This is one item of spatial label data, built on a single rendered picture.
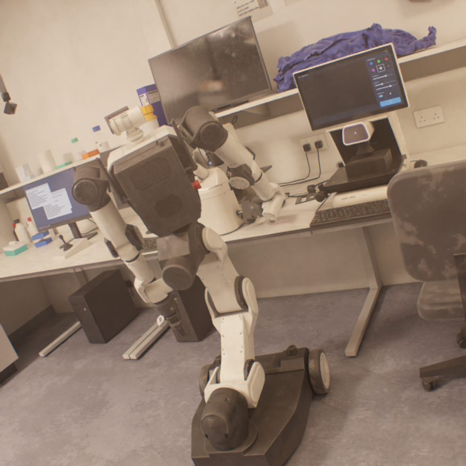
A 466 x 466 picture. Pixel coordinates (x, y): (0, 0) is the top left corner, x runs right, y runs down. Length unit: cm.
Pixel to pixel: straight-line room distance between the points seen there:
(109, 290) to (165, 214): 211
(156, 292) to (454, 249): 111
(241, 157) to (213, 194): 46
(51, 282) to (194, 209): 312
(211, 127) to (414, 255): 77
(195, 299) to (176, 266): 140
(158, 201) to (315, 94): 93
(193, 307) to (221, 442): 136
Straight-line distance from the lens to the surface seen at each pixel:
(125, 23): 339
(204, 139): 159
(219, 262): 186
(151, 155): 148
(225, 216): 218
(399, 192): 150
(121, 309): 370
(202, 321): 306
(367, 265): 281
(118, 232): 172
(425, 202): 150
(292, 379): 209
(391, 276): 294
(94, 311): 352
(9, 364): 381
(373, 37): 238
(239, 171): 175
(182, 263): 163
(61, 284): 450
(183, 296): 292
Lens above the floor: 134
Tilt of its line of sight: 15 degrees down
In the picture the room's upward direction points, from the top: 19 degrees counter-clockwise
